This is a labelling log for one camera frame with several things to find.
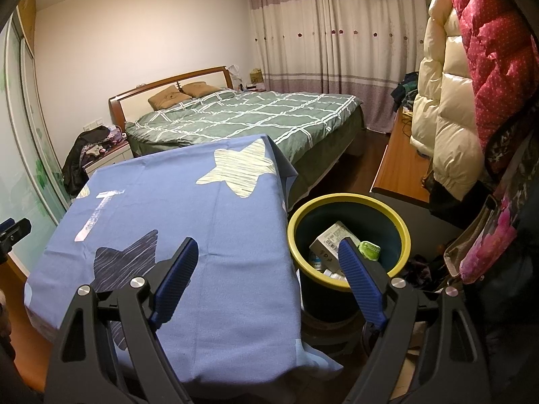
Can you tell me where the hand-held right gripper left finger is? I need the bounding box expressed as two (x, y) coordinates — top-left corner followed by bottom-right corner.
(45, 237), (199, 404)

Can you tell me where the green plaid duvet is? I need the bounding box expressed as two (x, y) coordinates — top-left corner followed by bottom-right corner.
(124, 89), (366, 165)

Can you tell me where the bed with green quilt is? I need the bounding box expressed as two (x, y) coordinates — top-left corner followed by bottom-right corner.
(108, 66), (367, 211)

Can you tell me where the red dotted padded jacket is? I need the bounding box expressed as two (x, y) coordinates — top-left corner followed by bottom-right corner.
(444, 0), (539, 173)

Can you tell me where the white and green carton box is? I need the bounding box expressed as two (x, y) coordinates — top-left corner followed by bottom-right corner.
(309, 221), (358, 272)

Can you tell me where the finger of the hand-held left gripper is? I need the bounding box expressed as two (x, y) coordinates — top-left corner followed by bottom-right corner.
(0, 218), (32, 262)

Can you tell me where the blue star print tablecloth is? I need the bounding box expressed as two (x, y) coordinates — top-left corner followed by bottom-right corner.
(23, 134), (344, 381)

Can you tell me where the glass door wardrobe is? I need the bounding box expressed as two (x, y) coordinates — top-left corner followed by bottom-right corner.
(0, 0), (85, 278)

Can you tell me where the pink floral bag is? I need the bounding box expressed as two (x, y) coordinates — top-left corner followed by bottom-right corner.
(442, 194), (520, 282)

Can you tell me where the yellow rimmed dark bin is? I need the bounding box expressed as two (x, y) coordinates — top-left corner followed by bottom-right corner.
(287, 194), (411, 325)

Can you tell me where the green drink can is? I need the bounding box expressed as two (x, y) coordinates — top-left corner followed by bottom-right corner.
(358, 240), (382, 262)

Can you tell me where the brown pillow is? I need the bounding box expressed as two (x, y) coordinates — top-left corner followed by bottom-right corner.
(180, 81), (222, 98)
(147, 85), (192, 110)

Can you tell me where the white and mauve curtain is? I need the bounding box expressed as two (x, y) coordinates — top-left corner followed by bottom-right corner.
(244, 0), (432, 135)

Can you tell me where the wooden desk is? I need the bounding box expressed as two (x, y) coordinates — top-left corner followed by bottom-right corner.
(371, 111), (434, 203)

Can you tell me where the white bedside table with clothes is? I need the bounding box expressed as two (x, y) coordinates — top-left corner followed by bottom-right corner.
(62, 125), (127, 198)

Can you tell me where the white nightstand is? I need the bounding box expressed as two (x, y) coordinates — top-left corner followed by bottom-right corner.
(84, 141), (133, 177)

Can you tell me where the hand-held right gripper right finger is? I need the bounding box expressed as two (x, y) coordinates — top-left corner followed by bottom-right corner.
(338, 238), (493, 404)

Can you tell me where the cream puffer jacket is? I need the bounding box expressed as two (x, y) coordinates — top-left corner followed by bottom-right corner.
(410, 0), (485, 200)

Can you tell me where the pile of dark clothes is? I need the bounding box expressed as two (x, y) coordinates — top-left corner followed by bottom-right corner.
(389, 71), (422, 110)

